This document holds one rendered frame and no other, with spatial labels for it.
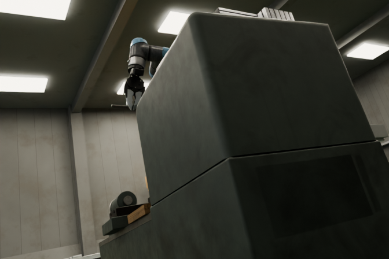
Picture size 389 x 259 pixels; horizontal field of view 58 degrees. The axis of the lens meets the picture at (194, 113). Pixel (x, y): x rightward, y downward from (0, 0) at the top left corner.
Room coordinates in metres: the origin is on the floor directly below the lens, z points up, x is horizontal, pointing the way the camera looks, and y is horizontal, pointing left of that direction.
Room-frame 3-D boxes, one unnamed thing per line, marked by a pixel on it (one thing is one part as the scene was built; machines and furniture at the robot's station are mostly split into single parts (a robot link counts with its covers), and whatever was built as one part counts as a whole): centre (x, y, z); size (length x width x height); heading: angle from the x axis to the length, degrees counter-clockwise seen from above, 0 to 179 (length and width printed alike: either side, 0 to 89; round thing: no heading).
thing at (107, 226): (2.06, 0.37, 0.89); 0.53 x 0.30 x 0.06; 118
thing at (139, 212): (1.66, 0.20, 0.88); 0.36 x 0.30 x 0.04; 118
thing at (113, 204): (2.51, 0.64, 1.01); 0.30 x 0.20 x 0.29; 28
